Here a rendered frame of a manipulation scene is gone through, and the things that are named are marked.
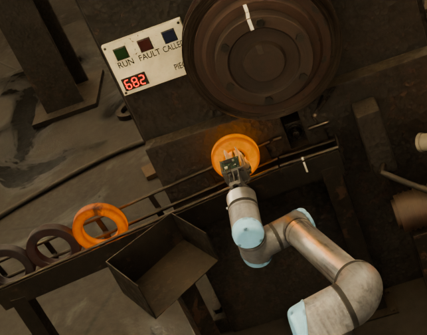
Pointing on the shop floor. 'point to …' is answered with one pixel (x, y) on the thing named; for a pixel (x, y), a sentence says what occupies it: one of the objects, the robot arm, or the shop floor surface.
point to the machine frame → (407, 110)
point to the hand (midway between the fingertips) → (233, 152)
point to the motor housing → (420, 230)
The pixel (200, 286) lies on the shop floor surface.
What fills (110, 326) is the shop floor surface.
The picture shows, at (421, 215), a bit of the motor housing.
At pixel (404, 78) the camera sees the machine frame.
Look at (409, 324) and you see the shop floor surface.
